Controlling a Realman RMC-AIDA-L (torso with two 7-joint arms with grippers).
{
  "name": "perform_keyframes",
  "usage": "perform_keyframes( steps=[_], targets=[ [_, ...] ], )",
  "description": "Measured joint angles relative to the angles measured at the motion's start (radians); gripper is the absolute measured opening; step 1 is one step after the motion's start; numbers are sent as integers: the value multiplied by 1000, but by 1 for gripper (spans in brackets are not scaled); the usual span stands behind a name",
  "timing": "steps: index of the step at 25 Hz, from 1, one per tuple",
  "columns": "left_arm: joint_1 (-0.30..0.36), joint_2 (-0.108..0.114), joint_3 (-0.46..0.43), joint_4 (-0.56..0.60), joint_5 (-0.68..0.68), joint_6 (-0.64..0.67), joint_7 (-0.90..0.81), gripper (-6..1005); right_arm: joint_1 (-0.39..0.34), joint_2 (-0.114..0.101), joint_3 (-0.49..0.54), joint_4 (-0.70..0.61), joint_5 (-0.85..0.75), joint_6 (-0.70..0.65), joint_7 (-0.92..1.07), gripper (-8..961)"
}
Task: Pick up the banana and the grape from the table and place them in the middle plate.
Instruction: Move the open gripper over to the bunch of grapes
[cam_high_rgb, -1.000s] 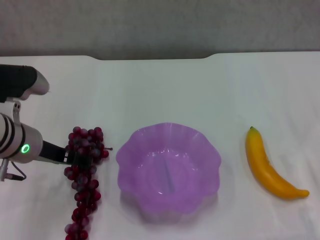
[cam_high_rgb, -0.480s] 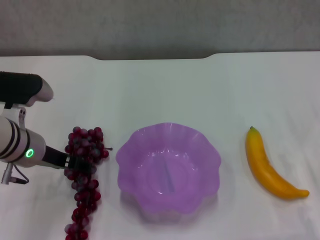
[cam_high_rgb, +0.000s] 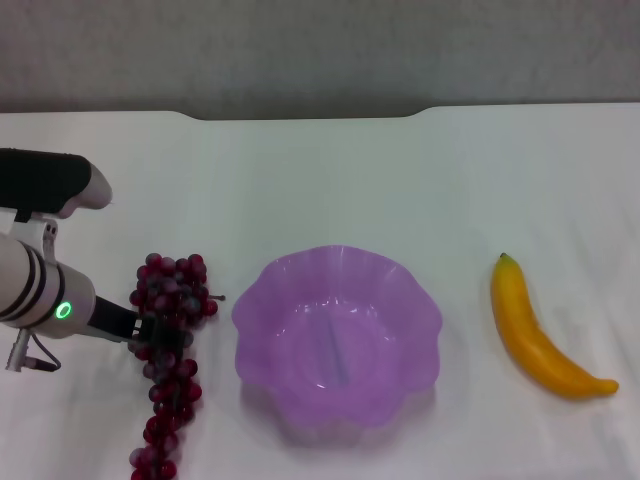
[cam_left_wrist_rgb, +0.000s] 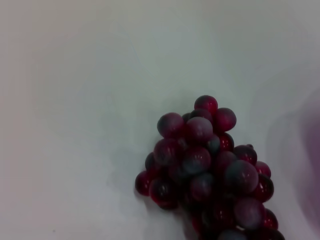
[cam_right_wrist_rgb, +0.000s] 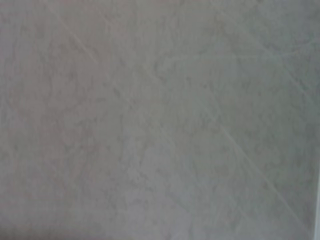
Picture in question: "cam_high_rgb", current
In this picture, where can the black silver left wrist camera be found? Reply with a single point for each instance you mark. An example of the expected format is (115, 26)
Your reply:
(45, 180)

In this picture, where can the yellow banana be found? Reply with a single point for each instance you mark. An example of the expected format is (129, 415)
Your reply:
(520, 325)

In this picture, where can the purple wavy plastic bowl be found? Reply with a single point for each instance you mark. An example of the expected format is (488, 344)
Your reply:
(310, 350)

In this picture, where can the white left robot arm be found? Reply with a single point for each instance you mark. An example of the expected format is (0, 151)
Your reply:
(30, 285)

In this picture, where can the dark red grape bunch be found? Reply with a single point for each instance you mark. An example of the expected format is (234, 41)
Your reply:
(167, 280)

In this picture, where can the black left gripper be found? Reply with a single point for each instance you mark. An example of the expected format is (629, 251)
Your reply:
(112, 317)

